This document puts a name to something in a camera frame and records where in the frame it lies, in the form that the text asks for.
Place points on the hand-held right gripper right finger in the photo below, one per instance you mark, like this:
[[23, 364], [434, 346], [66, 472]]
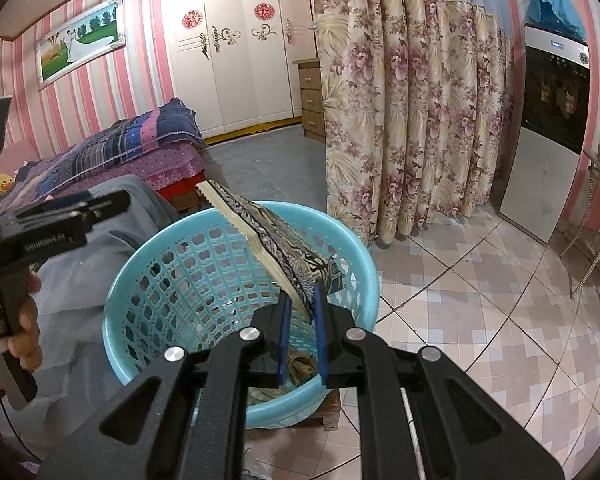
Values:
[[321, 350]]

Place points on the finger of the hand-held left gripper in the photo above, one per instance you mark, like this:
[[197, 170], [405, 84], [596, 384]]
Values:
[[67, 201], [105, 202]]

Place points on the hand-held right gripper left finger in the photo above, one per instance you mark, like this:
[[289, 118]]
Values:
[[285, 350]]

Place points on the light blue plastic basket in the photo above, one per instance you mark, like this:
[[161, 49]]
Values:
[[180, 270]]

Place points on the black white patterned sock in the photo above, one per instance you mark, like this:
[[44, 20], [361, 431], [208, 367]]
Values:
[[275, 240]]

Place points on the person's left hand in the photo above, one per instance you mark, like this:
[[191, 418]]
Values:
[[30, 350]]

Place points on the patchwork quilt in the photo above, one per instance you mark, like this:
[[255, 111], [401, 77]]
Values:
[[105, 155]]

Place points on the small wooden stool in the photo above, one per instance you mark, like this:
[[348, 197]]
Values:
[[325, 412]]

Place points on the yellow duck plush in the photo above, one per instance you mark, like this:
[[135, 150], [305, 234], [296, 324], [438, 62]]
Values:
[[3, 185]]

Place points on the bed with purple sheet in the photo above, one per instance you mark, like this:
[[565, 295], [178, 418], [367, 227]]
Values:
[[170, 170]]

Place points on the framed wedding picture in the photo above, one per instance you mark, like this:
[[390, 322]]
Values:
[[77, 42]]

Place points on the white wardrobe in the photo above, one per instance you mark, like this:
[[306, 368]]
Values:
[[240, 85]]

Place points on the wooden desk with drawers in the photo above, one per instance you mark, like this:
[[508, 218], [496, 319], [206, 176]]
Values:
[[312, 100]]

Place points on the blue floral curtain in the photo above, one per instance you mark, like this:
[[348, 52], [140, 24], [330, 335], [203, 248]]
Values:
[[405, 110]]

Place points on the white water dispenser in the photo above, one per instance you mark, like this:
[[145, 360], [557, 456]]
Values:
[[535, 175]]

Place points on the blue cloth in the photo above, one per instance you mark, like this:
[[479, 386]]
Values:
[[555, 10]]

